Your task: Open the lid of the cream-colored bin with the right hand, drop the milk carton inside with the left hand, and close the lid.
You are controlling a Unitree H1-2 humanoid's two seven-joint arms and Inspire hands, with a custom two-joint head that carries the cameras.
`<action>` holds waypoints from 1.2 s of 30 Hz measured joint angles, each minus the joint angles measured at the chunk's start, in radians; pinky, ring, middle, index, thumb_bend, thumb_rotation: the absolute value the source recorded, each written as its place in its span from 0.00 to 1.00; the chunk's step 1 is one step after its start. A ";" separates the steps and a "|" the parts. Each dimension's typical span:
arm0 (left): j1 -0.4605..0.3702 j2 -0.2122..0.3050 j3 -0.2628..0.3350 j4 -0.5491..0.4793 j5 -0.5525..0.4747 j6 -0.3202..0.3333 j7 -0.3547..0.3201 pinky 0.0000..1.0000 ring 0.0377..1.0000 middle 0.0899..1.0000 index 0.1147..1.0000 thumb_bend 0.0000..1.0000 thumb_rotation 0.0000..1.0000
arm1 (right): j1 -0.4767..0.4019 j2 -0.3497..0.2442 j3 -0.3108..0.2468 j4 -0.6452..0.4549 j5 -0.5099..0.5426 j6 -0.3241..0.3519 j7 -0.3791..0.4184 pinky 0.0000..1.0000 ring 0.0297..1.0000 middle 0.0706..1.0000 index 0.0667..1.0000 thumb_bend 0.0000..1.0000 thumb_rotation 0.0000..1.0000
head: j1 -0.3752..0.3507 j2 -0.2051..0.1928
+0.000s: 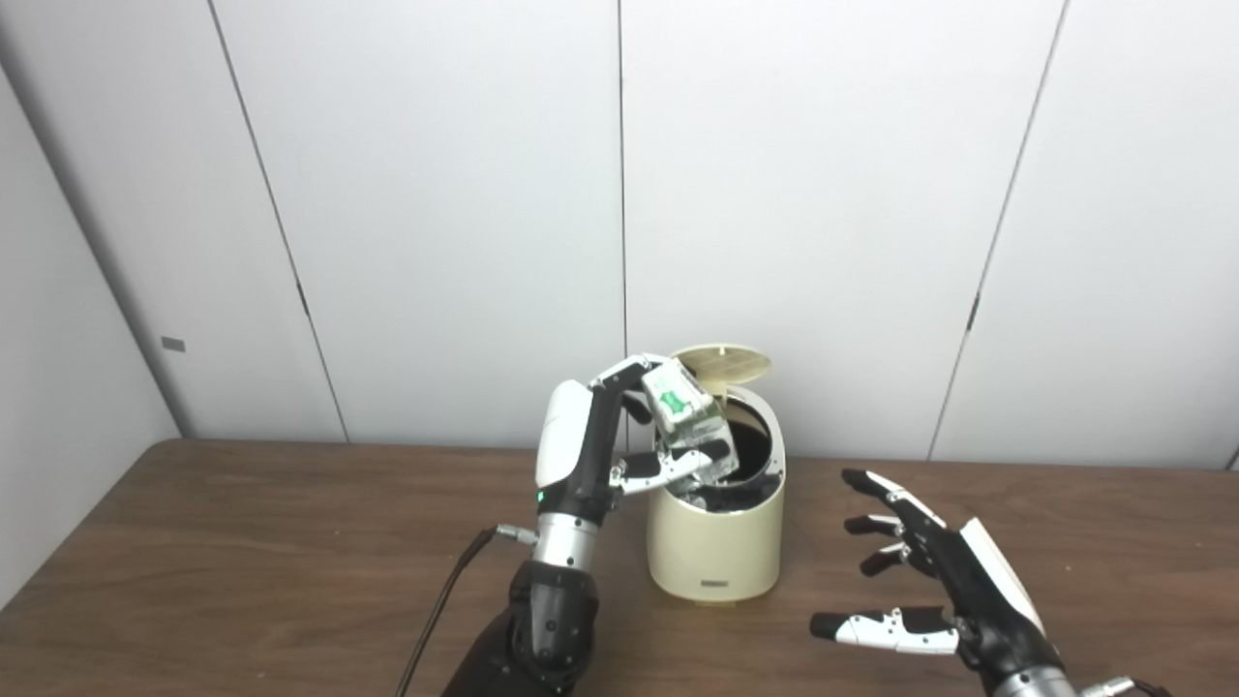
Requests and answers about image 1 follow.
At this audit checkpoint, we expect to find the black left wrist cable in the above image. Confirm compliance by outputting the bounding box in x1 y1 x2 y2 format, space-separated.
395 525 538 697

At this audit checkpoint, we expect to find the round cream bin lid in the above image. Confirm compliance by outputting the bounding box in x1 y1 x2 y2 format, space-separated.
671 344 772 396

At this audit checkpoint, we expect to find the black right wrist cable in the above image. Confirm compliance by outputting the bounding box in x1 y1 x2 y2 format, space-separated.
1079 676 1177 697

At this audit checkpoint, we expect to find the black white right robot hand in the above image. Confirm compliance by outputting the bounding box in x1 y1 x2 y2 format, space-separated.
810 470 1066 693

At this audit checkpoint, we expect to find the cream-colored desktop bin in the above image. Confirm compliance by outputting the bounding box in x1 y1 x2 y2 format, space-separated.
646 385 787 605

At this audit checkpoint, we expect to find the white green milk carton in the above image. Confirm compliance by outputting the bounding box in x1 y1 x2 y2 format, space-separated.
640 358 735 485

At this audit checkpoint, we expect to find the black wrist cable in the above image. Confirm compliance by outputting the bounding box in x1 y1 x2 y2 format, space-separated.
395 525 538 697
1079 676 1177 697

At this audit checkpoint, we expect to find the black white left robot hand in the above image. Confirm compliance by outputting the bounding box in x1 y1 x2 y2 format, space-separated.
535 354 735 529

